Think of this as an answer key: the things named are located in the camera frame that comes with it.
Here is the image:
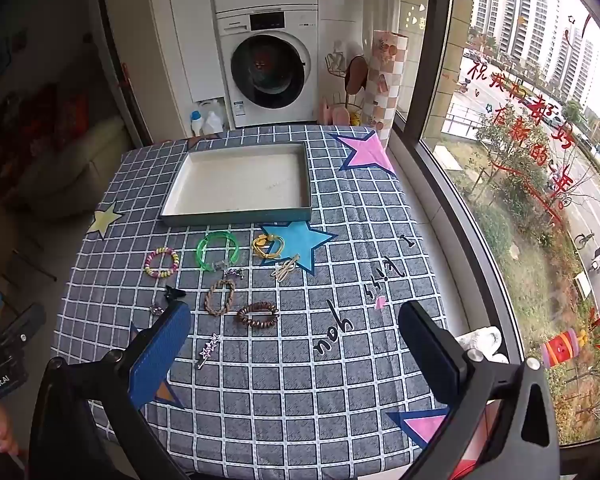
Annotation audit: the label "black window frame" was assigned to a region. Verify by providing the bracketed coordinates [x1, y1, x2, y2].
[395, 0, 600, 448]

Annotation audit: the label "pink checkered storage box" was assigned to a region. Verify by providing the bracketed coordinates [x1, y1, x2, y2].
[367, 30, 410, 133]

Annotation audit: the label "gold wire shoe rack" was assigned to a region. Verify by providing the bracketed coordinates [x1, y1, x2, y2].
[324, 40, 372, 126]

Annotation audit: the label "brown slippers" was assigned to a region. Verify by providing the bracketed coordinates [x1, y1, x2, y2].
[344, 55, 369, 94]

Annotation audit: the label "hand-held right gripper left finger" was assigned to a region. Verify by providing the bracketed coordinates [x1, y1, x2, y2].
[27, 300, 193, 480]

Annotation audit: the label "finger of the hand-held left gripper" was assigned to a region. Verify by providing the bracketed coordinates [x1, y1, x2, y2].
[0, 287, 47, 351]

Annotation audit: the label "gold hair clip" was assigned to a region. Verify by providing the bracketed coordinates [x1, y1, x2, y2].
[272, 254, 301, 278]

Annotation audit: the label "colourful cartoon window sticker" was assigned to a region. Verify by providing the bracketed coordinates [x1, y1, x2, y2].
[541, 329, 589, 369]

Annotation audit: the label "person's left hand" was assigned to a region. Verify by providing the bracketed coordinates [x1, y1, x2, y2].
[0, 402, 19, 456]

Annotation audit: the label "red window lettering sticker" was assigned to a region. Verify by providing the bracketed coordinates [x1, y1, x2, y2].
[450, 57, 581, 221]

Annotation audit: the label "white washing machine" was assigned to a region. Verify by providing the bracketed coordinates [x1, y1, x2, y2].
[214, 7, 321, 129]

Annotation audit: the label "pink slippers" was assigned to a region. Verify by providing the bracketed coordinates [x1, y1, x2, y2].
[320, 100, 352, 125]

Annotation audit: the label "red cushion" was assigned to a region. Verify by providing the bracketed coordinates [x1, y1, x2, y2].
[10, 85, 89, 162]

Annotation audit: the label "grey-blue shallow tray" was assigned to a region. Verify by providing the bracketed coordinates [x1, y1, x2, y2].
[160, 142, 312, 227]

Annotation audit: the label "grey checked star tablecloth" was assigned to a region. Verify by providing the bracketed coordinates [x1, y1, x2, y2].
[50, 125, 462, 480]

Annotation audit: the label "beige sofa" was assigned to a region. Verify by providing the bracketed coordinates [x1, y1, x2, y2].
[10, 115, 142, 217]

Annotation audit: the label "silver star hair clip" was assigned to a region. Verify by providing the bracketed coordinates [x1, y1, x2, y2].
[196, 333, 223, 370]

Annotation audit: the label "pink yellow coil hair tie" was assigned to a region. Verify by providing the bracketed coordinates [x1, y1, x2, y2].
[144, 248, 180, 280]

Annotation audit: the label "green translucent bangle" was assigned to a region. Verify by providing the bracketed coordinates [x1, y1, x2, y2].
[196, 230, 240, 272]

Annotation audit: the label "white tall cabinet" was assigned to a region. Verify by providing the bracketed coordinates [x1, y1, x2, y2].
[145, 0, 227, 137]

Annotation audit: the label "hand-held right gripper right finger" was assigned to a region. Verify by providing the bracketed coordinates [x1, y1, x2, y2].
[397, 300, 564, 480]

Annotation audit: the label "brown braided rope bracelet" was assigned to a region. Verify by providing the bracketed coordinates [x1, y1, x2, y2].
[204, 279, 236, 317]

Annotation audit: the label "white crumpled cloth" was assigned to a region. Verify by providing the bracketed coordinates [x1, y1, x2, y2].
[455, 326, 509, 364]

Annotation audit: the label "brown coil hair tie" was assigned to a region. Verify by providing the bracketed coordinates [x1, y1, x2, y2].
[237, 301, 279, 330]

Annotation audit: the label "translucent detergent jug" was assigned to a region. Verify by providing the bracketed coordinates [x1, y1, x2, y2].
[200, 100, 226, 134]

